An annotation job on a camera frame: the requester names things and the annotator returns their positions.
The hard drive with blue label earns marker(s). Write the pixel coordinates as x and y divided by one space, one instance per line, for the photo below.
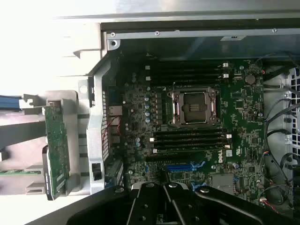
9 103

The blue expansion slot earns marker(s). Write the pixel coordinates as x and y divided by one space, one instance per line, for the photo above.
178 168

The grey parts rack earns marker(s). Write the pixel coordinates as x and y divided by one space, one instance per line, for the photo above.
68 96

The black long expansion slot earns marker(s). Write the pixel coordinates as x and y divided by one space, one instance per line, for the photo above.
173 159

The metal disk bay cage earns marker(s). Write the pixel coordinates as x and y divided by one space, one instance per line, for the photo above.
294 79

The silver coin cell battery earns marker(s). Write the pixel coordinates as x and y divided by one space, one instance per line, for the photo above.
250 79

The metal CPU socket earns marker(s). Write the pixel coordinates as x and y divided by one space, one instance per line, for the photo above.
194 107

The green Dell motherboard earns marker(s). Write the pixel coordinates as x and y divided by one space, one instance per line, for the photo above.
234 122

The black open PC case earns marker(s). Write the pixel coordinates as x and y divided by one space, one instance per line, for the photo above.
98 131

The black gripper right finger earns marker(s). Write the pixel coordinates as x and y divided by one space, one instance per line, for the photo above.
185 206

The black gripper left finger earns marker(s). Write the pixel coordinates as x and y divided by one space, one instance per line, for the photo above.
145 206

